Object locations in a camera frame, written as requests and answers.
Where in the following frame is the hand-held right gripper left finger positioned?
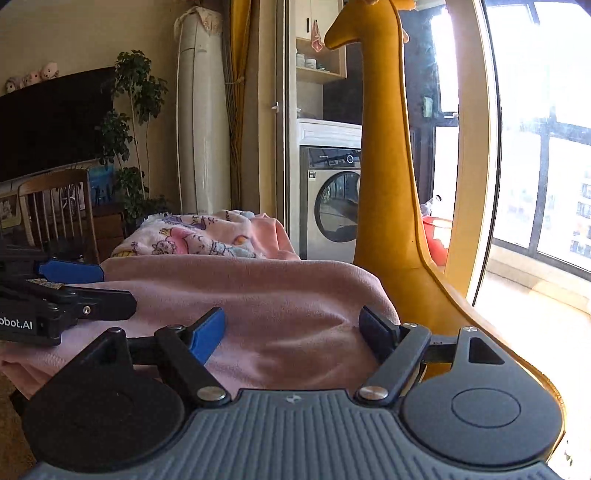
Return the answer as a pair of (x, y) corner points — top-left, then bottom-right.
(69, 307), (232, 408)

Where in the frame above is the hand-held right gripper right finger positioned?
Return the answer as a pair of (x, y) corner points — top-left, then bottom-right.
(355, 305), (506, 407)

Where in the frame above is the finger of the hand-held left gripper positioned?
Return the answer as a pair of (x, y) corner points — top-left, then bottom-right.
(0, 251), (105, 284)
(0, 279), (138, 324)

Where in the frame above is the pale pink garment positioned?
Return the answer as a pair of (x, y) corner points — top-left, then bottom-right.
(0, 255), (400, 400)

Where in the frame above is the wooden television console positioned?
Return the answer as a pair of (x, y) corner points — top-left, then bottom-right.
(88, 202), (128, 260)

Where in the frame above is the framed photo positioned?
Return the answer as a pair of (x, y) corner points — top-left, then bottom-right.
(0, 194), (22, 230)

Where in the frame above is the wooden chair with black seat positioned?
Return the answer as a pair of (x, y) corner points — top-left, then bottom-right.
(17, 168), (100, 264)

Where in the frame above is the blue printed box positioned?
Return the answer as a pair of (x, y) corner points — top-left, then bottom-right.
(88, 164), (116, 204)

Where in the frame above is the pink cartoon printed blanket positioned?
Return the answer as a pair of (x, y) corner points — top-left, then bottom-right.
(111, 210), (301, 262)

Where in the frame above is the red plastic bucket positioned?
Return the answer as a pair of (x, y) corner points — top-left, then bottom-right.
(422, 216), (454, 267)

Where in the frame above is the yellow giraffe figure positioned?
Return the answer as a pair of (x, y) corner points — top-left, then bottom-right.
(324, 0), (567, 468)

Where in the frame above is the flat screen television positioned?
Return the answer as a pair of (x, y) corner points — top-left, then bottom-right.
(0, 67), (116, 184)

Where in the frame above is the front loading washing machine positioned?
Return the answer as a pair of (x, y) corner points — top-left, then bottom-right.
(297, 119), (363, 263)

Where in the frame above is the tall green potted plant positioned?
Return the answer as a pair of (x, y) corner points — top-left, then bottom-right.
(95, 50), (172, 227)

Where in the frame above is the white standing air conditioner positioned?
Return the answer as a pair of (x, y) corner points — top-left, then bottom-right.
(174, 7), (232, 216)

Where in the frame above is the yellow and grey curtain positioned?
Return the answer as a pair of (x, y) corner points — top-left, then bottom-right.
(222, 0), (260, 211)

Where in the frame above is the wooden open shelf cabinet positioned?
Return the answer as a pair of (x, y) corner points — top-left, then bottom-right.
(288, 0), (347, 85)

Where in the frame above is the black window frame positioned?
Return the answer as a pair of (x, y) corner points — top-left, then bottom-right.
(480, 0), (591, 283)

